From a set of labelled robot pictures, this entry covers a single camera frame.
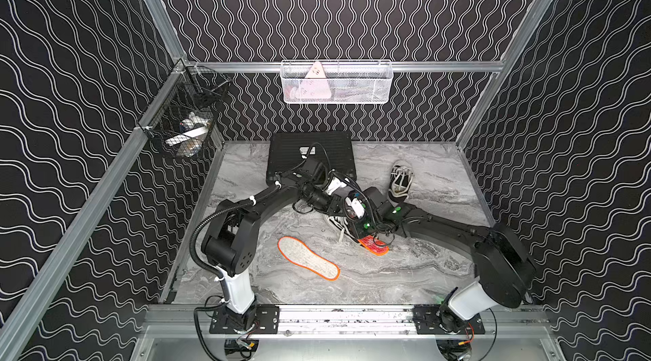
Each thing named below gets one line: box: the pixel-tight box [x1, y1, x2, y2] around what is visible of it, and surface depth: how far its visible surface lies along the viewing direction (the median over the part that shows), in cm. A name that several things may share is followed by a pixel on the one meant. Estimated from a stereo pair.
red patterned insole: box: [356, 235, 390, 256], surface depth 80 cm
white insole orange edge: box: [277, 236, 341, 282], surface depth 87 cm
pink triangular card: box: [300, 61, 332, 100], surface depth 92 cm
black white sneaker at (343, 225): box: [327, 216, 359, 243], surface depth 86 cm
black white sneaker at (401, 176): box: [388, 159, 415, 205], surface depth 100 cm
